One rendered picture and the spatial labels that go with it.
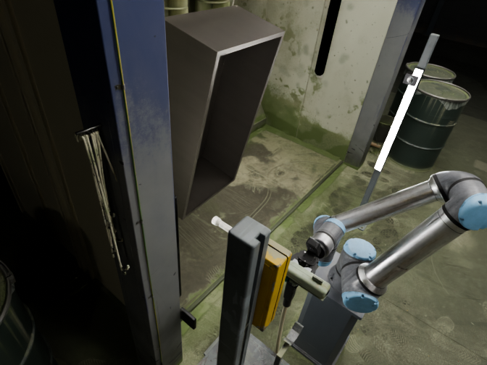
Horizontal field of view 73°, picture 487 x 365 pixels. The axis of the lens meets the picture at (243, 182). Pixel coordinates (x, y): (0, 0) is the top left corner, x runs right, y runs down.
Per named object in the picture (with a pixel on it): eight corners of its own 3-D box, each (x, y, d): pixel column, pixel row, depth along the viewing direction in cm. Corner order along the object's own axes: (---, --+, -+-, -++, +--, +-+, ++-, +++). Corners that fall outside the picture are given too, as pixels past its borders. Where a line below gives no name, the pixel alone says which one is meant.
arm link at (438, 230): (360, 288, 162) (496, 188, 117) (364, 321, 149) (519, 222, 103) (333, 275, 161) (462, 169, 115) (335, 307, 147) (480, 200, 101)
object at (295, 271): (318, 319, 118) (333, 281, 104) (311, 329, 115) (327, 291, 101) (217, 248, 140) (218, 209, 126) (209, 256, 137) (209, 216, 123)
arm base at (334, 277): (369, 279, 177) (375, 267, 171) (355, 303, 165) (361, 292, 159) (336, 260, 186) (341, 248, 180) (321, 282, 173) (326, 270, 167)
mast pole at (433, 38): (353, 220, 308) (430, 33, 207) (355, 217, 311) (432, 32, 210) (358, 223, 305) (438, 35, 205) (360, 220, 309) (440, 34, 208)
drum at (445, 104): (386, 140, 436) (414, 74, 381) (433, 153, 421) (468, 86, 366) (383, 162, 392) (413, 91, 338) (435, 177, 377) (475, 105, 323)
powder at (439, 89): (414, 77, 381) (414, 76, 381) (465, 88, 367) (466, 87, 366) (414, 93, 341) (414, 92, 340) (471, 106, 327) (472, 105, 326)
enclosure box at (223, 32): (146, 190, 234) (159, 17, 152) (202, 156, 275) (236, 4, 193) (182, 220, 225) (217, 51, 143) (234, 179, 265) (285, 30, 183)
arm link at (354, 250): (364, 260, 175) (375, 237, 164) (367, 287, 161) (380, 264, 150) (335, 254, 176) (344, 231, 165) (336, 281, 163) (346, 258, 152)
